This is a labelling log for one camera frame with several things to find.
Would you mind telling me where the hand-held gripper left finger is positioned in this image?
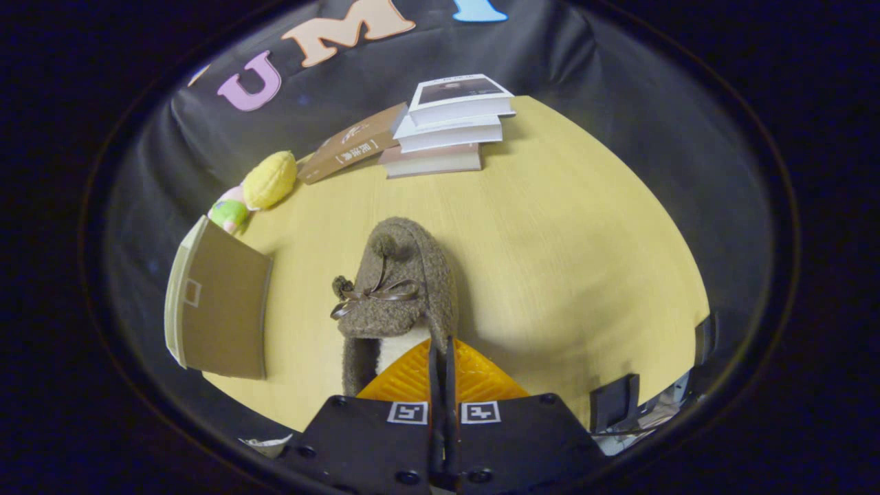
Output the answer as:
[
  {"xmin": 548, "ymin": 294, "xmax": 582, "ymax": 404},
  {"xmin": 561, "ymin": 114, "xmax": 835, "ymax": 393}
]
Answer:
[{"xmin": 280, "ymin": 337, "xmax": 442, "ymax": 495}]

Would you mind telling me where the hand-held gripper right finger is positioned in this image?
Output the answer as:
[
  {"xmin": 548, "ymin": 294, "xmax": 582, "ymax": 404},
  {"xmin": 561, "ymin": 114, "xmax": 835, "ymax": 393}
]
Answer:
[{"xmin": 444, "ymin": 337, "xmax": 611, "ymax": 495}]

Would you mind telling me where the brown fuzzy slipper shoe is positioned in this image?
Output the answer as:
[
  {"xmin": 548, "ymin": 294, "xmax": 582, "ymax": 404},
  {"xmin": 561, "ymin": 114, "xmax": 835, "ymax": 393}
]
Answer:
[{"xmin": 331, "ymin": 217, "xmax": 459, "ymax": 398}]

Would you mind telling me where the brown cardboard storage box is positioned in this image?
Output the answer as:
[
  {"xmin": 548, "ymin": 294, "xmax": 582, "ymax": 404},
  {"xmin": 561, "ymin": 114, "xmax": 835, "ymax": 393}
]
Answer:
[{"xmin": 164, "ymin": 215, "xmax": 273, "ymax": 380}]

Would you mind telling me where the white crumpled paper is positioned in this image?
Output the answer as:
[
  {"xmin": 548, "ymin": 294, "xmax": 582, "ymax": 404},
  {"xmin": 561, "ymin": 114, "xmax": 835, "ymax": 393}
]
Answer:
[{"xmin": 239, "ymin": 434, "xmax": 295, "ymax": 459}]

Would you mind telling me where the green and pink plush toy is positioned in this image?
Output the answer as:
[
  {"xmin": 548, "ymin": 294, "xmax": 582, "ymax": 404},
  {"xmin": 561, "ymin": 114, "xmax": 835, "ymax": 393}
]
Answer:
[{"xmin": 208, "ymin": 186, "xmax": 252, "ymax": 235}]

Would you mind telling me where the yellow plush toy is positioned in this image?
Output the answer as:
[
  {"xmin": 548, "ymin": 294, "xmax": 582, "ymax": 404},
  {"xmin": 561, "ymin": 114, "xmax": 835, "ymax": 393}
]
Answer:
[{"xmin": 242, "ymin": 151, "xmax": 298, "ymax": 210}]

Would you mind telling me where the plain white thick book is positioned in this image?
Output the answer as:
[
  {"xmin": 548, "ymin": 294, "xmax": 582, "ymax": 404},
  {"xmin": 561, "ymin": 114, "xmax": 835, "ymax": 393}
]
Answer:
[{"xmin": 393, "ymin": 113, "xmax": 504, "ymax": 153}]

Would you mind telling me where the photo cover white book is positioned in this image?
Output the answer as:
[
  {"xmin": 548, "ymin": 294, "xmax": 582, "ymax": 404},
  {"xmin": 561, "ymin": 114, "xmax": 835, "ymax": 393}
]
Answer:
[{"xmin": 408, "ymin": 74, "xmax": 516, "ymax": 127}]

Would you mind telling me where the black backdrop cloth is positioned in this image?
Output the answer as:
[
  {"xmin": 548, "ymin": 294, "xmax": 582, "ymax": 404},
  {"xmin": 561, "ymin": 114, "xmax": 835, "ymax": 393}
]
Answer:
[{"xmin": 103, "ymin": 0, "xmax": 778, "ymax": 441}]

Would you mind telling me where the black table bracket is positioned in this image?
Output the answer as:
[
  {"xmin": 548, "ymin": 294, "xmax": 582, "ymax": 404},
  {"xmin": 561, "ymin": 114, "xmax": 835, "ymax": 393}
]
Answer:
[
  {"xmin": 589, "ymin": 374, "xmax": 641, "ymax": 435},
  {"xmin": 694, "ymin": 313, "xmax": 718, "ymax": 366}
]

